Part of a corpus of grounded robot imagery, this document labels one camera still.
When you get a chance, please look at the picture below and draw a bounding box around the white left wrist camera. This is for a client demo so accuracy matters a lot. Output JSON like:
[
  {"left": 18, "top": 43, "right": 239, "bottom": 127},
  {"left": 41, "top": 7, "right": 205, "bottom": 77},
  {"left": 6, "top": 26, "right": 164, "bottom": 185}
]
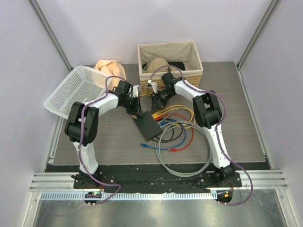
[{"left": 131, "top": 85, "right": 141, "bottom": 97}]

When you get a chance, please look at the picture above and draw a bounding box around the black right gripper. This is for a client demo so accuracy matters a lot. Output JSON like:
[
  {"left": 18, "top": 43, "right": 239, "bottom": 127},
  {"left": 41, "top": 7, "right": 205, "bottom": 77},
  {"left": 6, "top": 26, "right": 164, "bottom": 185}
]
[{"left": 150, "top": 90, "right": 174, "bottom": 115}]

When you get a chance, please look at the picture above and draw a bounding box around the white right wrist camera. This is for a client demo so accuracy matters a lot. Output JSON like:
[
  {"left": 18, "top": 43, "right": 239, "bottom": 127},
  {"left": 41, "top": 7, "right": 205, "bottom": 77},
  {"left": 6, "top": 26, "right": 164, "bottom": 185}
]
[{"left": 147, "top": 79, "right": 158, "bottom": 94}]

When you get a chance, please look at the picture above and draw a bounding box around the beige cap in basket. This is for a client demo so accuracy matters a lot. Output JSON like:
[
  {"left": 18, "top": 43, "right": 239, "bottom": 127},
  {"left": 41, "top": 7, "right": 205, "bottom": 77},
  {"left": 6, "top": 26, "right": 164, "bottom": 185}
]
[{"left": 143, "top": 57, "right": 172, "bottom": 73}]

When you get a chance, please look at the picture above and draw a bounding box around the black network switch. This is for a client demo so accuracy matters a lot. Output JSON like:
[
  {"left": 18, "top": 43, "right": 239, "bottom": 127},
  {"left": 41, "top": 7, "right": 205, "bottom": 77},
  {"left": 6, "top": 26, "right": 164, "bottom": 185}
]
[{"left": 133, "top": 111, "right": 163, "bottom": 141}]

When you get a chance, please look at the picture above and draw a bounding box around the black item in basket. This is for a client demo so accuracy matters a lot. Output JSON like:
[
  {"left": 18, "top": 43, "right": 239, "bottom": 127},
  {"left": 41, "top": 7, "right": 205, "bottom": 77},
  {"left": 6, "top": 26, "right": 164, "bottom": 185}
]
[{"left": 168, "top": 61, "right": 186, "bottom": 70}]

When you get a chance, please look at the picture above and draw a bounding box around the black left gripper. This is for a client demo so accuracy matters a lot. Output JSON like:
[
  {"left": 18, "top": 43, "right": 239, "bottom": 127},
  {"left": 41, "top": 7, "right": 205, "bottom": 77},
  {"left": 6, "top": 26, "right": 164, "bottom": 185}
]
[{"left": 121, "top": 96, "right": 143, "bottom": 118}]

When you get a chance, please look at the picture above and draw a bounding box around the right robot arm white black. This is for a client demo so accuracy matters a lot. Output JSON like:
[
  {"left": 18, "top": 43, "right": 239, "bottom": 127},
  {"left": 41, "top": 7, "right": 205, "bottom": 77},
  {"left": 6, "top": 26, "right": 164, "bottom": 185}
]
[{"left": 147, "top": 72, "right": 235, "bottom": 187}]

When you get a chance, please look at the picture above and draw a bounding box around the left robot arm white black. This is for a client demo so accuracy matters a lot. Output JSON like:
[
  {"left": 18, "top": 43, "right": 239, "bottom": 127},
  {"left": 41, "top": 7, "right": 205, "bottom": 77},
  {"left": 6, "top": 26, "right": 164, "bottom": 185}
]
[{"left": 64, "top": 80, "right": 143, "bottom": 189}]

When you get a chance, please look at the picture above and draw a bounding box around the aluminium frame rail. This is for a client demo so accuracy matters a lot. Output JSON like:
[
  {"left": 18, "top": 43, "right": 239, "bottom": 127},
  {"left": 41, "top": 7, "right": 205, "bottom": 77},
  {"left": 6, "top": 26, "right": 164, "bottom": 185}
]
[{"left": 30, "top": 170, "right": 288, "bottom": 203}]

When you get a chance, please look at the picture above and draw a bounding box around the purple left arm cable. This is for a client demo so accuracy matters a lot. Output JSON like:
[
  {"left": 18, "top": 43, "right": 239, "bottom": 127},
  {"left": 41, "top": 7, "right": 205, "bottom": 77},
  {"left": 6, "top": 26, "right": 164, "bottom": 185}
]
[{"left": 78, "top": 76, "right": 122, "bottom": 206}]

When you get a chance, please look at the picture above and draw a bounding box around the black mounting base plate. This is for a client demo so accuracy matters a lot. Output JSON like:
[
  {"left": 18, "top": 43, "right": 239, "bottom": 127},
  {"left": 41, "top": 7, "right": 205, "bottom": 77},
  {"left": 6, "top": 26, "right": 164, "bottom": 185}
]
[{"left": 72, "top": 171, "right": 242, "bottom": 193}]

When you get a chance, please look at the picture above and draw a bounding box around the peach bucket hat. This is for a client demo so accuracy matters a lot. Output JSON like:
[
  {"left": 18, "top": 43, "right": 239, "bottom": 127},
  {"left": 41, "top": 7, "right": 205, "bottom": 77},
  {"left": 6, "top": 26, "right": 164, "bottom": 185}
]
[{"left": 93, "top": 60, "right": 126, "bottom": 79}]

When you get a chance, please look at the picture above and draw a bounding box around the blue ethernet cable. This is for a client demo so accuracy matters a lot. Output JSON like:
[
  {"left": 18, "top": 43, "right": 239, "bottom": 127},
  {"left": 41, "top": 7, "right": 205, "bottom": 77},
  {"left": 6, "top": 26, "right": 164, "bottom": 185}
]
[{"left": 140, "top": 119, "right": 187, "bottom": 150}]

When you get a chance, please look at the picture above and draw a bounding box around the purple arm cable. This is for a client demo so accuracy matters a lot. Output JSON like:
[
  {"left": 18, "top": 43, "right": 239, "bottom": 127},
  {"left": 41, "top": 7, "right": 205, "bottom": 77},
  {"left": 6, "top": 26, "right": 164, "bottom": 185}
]
[
  {"left": 149, "top": 65, "right": 254, "bottom": 206},
  {"left": 78, "top": 76, "right": 122, "bottom": 206}
]

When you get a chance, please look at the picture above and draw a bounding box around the grey ethernet cable coil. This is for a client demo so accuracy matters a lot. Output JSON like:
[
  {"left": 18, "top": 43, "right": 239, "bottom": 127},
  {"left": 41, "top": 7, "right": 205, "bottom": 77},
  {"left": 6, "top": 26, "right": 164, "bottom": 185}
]
[{"left": 154, "top": 110, "right": 214, "bottom": 176}]

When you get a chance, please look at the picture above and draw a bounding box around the woven wicker basket with liner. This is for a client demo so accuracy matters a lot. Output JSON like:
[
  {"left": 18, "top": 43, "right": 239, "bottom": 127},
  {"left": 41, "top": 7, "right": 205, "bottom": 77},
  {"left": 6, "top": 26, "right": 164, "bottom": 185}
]
[{"left": 137, "top": 41, "right": 203, "bottom": 95}]

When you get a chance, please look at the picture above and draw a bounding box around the white perforated plastic basket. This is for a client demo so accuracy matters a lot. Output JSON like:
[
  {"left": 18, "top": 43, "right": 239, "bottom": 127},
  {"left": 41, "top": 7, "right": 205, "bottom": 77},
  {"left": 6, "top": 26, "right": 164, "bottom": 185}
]
[{"left": 44, "top": 66, "right": 112, "bottom": 119}]

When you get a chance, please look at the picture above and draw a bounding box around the black power cable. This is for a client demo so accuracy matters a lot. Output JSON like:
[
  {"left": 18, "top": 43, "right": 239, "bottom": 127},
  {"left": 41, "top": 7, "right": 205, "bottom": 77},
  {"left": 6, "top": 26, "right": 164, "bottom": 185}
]
[{"left": 151, "top": 118, "right": 185, "bottom": 143}]

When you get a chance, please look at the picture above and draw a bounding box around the red ethernet cable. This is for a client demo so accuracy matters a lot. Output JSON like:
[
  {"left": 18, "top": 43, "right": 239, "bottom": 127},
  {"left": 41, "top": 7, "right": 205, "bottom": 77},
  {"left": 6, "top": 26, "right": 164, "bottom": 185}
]
[{"left": 156, "top": 113, "right": 194, "bottom": 152}]

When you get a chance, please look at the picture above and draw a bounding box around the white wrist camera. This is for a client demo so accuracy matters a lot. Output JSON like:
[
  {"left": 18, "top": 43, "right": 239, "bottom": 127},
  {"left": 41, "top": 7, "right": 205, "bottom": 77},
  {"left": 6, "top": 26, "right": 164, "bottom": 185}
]
[
  {"left": 147, "top": 79, "right": 158, "bottom": 94},
  {"left": 131, "top": 85, "right": 141, "bottom": 97}
]

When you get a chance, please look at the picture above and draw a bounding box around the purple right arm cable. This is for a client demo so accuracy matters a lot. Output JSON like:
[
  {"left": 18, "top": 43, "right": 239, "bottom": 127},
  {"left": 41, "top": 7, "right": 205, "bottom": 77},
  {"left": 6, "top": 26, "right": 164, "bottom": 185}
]
[{"left": 149, "top": 65, "right": 254, "bottom": 206}]

